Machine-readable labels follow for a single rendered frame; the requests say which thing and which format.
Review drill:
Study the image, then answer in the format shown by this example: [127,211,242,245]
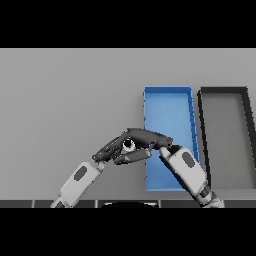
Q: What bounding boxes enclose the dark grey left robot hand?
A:
[91,133,126,165]

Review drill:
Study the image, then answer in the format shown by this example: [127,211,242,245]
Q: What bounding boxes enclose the dark grey bin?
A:
[196,86,256,191]

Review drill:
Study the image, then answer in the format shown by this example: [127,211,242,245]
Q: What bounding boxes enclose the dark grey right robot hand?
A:
[113,127,175,165]

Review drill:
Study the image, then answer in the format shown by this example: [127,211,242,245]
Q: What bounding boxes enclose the blue pipe with pale ring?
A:
[122,138,137,153]

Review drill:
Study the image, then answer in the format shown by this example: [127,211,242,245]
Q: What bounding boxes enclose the blue bin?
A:
[143,86,201,193]

